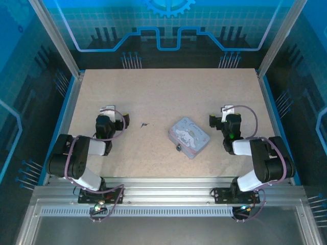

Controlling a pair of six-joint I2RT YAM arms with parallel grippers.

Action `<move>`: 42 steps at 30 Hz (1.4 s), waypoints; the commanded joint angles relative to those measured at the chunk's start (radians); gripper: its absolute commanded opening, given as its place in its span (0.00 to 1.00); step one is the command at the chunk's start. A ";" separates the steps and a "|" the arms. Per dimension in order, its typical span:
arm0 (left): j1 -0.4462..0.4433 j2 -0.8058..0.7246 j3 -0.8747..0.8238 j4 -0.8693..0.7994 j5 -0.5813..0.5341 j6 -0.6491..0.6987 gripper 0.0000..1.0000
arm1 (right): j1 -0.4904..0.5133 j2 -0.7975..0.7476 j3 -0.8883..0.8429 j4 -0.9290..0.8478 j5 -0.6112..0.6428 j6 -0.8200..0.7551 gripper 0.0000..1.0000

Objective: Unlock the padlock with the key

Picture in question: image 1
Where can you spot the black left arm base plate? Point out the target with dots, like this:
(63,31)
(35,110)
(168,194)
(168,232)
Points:
(85,199)

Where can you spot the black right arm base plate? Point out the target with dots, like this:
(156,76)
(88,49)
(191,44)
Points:
(221,196)

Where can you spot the aluminium frame post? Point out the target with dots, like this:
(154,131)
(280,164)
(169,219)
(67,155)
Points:
(64,48)
(280,38)

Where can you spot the pale blue cartoon tin box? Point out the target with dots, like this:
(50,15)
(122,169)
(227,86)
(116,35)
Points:
(189,135)

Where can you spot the small lit connector board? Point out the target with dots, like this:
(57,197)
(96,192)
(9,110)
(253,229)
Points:
(98,206)
(244,207)

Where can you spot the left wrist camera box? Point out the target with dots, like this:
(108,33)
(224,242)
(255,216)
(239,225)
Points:
(108,112)

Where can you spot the grey metal front panel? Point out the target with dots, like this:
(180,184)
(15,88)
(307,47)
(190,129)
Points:
(166,229)

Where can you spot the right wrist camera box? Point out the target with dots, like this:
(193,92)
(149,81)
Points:
(227,111)

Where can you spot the aluminium side rail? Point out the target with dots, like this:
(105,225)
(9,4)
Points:
(268,102)
(65,120)

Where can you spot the aluminium front beam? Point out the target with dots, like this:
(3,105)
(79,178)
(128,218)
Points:
(166,189)

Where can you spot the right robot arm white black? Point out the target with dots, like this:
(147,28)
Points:
(265,158)

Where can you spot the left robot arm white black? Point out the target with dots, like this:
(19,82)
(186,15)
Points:
(76,158)

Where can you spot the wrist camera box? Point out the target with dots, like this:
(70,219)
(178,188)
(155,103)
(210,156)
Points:
(227,111)
(108,112)

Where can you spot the small dark padlock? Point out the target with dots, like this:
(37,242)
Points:
(178,147)

